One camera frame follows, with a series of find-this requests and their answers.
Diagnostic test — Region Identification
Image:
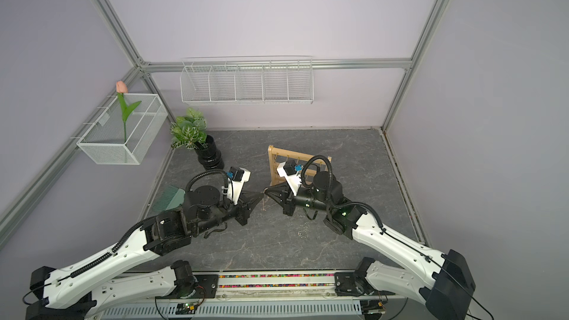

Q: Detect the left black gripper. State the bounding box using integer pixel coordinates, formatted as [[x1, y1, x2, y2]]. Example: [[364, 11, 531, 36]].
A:
[[194, 190, 265, 236]]

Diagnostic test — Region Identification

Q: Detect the wooden jewelry display stand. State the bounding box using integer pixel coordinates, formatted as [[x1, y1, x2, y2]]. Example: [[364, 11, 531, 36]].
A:
[[268, 145, 312, 186]]

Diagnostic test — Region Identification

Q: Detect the gold earring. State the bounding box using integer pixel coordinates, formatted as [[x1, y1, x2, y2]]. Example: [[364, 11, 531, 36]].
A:
[[260, 192, 267, 211]]

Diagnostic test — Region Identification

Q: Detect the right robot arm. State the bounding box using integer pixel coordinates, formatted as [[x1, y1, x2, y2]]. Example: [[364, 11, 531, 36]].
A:
[[265, 155, 478, 319]]

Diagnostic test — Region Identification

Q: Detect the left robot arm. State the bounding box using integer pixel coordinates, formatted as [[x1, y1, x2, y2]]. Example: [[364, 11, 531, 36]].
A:
[[26, 167, 264, 319]]

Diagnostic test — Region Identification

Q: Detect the black plant pot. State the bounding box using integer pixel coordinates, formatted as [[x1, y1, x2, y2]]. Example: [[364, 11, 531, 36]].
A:
[[195, 135, 225, 170]]

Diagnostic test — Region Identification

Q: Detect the teal dustpan brush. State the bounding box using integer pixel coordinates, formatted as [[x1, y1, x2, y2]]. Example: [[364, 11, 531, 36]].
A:
[[148, 186, 185, 216]]

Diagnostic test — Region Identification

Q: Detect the green artificial potted plant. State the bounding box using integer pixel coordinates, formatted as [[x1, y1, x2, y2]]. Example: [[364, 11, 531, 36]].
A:
[[170, 108, 207, 151]]

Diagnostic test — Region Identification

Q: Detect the pink artificial tulip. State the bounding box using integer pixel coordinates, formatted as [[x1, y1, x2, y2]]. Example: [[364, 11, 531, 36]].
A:
[[116, 81, 142, 143]]

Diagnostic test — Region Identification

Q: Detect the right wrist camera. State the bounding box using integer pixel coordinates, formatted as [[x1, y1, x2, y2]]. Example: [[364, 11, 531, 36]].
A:
[[277, 159, 303, 196]]

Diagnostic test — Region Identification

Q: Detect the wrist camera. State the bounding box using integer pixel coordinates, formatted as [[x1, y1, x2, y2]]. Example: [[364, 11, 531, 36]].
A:
[[227, 167, 251, 205], [277, 159, 303, 196]]

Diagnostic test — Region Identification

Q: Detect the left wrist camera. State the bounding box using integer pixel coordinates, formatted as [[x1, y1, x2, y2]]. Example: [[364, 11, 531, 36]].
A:
[[227, 167, 251, 205]]

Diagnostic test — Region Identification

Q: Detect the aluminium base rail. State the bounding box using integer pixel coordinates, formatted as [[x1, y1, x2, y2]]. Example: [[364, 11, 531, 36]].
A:
[[88, 268, 463, 303]]

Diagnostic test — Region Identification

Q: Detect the white cable duct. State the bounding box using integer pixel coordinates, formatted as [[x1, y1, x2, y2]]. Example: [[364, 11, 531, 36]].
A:
[[95, 299, 363, 319]]

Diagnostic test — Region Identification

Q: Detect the white wire wall shelf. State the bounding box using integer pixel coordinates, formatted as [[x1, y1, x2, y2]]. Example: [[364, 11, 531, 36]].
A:
[[180, 56, 314, 105]]

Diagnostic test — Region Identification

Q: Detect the white mesh wall basket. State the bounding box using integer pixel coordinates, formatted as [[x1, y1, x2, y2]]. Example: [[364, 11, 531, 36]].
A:
[[76, 93, 167, 165]]

